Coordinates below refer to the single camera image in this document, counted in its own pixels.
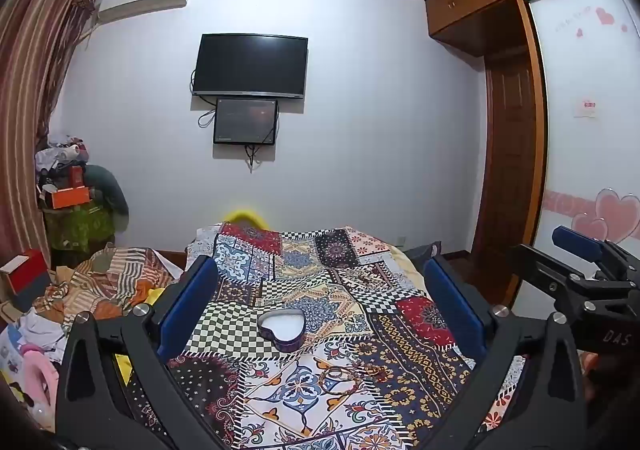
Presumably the red box with white lid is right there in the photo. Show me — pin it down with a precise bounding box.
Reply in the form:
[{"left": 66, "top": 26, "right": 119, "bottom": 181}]
[{"left": 0, "top": 249, "right": 52, "bottom": 297}]

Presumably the pink plush item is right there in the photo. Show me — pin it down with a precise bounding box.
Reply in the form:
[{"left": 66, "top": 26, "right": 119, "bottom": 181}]
[{"left": 19, "top": 349, "right": 62, "bottom": 407}]

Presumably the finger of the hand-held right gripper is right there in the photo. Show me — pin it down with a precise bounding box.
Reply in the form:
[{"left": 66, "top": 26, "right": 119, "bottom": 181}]
[
  {"left": 552, "top": 225, "right": 640, "bottom": 281},
  {"left": 509, "top": 244, "right": 637, "bottom": 312}
]

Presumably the heart-shaped jewelry box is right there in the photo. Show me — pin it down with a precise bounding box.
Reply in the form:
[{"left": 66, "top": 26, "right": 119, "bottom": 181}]
[{"left": 258, "top": 309, "right": 306, "bottom": 353}]

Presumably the black monitor cable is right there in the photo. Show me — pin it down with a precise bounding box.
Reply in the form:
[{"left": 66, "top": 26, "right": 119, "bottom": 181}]
[{"left": 243, "top": 144, "right": 264, "bottom": 174}]

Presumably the dark cloth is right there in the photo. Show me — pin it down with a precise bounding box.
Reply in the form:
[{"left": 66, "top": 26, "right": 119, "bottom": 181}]
[{"left": 404, "top": 240, "right": 444, "bottom": 262}]

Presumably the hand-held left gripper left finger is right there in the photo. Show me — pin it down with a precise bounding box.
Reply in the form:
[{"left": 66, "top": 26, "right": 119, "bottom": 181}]
[{"left": 55, "top": 255, "right": 241, "bottom": 450}]

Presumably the yellow rounded object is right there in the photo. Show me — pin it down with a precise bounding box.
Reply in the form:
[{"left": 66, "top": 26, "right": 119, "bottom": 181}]
[{"left": 223, "top": 207, "right": 269, "bottom": 229}]

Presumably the white heart-print sliding door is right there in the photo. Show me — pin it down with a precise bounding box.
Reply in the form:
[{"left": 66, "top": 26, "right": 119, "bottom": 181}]
[{"left": 525, "top": 0, "right": 640, "bottom": 253}]

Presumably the black wall television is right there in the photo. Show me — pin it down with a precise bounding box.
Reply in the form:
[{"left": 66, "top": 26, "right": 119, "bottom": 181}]
[{"left": 192, "top": 33, "right": 309, "bottom": 100}]

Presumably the patchwork printed blanket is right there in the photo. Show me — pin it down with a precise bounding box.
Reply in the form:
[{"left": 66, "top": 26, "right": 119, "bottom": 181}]
[{"left": 165, "top": 222, "right": 532, "bottom": 450}]

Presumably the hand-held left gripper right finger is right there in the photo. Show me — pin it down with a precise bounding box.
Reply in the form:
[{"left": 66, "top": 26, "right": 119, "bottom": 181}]
[{"left": 400, "top": 257, "right": 586, "bottom": 450}]

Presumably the striped brown curtain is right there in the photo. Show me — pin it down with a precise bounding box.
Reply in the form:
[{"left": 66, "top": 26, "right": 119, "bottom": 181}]
[{"left": 0, "top": 0, "right": 102, "bottom": 303}]

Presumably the brown bead bracelet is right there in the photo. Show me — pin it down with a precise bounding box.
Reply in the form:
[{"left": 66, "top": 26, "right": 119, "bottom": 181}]
[{"left": 320, "top": 365, "right": 359, "bottom": 394}]

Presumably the orange striped cloth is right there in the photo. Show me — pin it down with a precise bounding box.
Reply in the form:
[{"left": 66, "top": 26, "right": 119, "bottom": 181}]
[{"left": 29, "top": 244, "right": 185, "bottom": 322}]

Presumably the small black wall monitor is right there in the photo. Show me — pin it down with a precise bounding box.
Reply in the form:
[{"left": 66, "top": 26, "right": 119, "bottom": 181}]
[{"left": 213, "top": 98, "right": 279, "bottom": 146}]

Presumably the orange box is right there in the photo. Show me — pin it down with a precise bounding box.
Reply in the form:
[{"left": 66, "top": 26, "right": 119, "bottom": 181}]
[{"left": 49, "top": 187, "right": 92, "bottom": 210}]

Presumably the green patterned cloth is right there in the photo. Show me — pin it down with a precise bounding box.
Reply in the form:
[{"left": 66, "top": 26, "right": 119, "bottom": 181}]
[{"left": 42, "top": 204, "right": 119, "bottom": 252}]

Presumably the dark teal bundle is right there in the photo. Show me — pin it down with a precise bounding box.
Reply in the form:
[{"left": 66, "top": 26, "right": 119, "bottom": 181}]
[{"left": 82, "top": 164, "right": 130, "bottom": 232}]

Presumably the brown wooden door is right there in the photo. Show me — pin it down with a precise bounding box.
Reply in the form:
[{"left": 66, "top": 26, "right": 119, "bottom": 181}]
[{"left": 472, "top": 49, "right": 540, "bottom": 258}]

